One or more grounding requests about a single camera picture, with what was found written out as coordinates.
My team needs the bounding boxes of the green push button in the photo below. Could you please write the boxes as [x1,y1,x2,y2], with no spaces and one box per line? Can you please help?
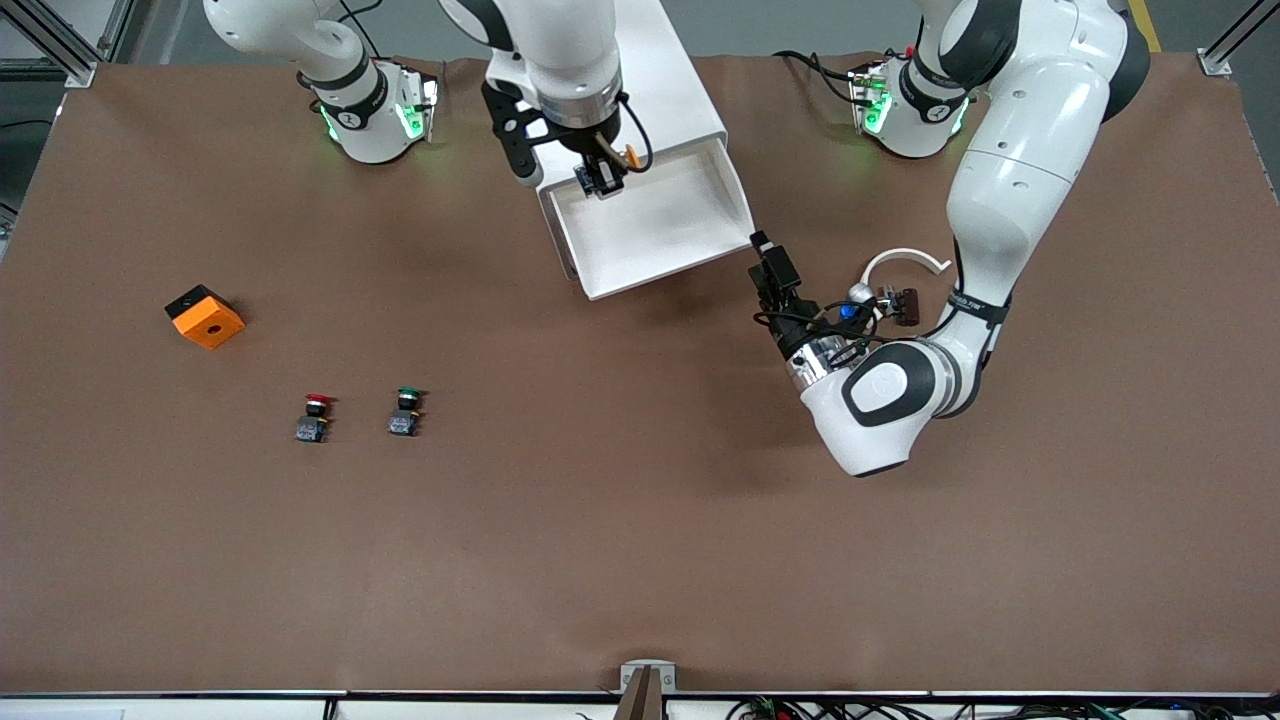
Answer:
[388,387,428,438]

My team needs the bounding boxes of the red push button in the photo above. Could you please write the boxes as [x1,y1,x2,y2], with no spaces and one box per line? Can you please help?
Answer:
[296,393,336,444]

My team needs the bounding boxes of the orange black button box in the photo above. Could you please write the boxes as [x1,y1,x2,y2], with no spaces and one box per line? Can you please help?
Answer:
[165,284,246,351]

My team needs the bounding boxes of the white curved pipe clamp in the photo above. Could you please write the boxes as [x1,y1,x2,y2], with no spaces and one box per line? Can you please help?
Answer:
[862,247,953,296]

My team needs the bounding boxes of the brown pole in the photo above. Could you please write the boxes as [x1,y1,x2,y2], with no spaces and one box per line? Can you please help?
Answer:
[613,667,667,720]

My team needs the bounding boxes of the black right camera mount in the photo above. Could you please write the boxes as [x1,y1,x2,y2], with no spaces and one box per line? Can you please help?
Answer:
[481,78,548,189]

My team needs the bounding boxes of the black base cable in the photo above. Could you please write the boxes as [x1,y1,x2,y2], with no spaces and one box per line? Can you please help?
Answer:
[773,48,863,106]

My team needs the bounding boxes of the silver edge bracket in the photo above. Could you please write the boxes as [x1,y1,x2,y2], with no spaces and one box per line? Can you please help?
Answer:
[620,660,679,694]

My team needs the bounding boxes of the aluminium frame post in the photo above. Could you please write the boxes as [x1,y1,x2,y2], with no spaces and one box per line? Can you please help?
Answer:
[1198,0,1280,78]
[0,0,136,89]

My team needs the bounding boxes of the table edge rail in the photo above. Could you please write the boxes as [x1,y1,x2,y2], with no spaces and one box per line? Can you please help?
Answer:
[0,688,1280,720]

